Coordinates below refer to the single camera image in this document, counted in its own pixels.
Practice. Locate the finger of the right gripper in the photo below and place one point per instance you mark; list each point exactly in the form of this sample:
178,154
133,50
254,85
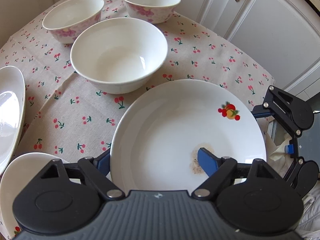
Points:
294,114
302,175

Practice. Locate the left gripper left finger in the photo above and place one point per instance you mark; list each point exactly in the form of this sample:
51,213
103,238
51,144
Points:
95,171

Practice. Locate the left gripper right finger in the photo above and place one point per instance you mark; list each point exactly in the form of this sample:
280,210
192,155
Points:
220,172

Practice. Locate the cherry print tablecloth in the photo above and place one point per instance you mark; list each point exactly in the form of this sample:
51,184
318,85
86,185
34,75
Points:
68,117

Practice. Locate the plain white bowl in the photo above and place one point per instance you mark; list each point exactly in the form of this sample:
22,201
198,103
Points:
119,55

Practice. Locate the far white fruit plate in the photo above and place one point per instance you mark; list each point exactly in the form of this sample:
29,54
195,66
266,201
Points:
12,112

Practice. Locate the pink floral bowl left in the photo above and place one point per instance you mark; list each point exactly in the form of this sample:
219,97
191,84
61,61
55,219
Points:
69,19

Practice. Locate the pink floral bowl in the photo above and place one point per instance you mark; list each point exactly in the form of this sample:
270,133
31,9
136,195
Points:
152,11
69,19

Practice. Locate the pink floral bowl right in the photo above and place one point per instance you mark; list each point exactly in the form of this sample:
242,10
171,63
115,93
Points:
152,11

